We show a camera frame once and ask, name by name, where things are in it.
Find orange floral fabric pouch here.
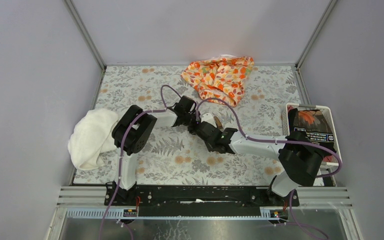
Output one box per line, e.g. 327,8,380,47
180,55,255,107

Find white towel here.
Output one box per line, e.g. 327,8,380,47
67,108,119,171

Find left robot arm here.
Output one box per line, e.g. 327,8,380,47
111,96,197,206

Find plaid glasses case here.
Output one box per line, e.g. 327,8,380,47
213,116,224,131

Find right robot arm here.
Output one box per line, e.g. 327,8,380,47
188,121,324,206

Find white perforated plastic basket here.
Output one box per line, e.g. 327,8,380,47
282,102,341,156

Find dark clothing in basket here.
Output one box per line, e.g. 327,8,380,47
287,108,337,153

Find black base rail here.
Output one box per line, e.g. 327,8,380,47
104,182,300,217

